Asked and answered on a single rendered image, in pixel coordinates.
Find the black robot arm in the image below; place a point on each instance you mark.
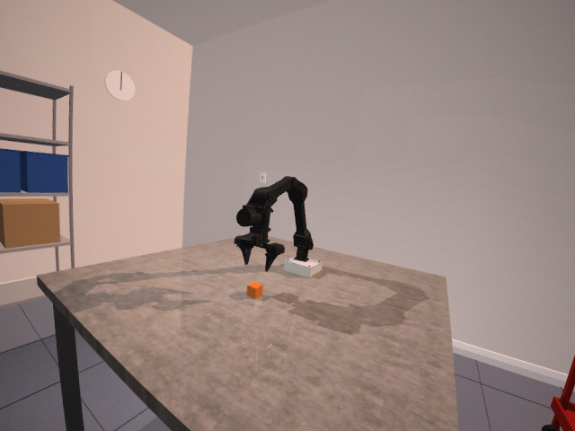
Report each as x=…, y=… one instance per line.
x=257, y=212

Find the orange block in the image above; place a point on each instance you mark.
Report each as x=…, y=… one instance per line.
x=254, y=290

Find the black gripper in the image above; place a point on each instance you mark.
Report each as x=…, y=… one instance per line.
x=273, y=249

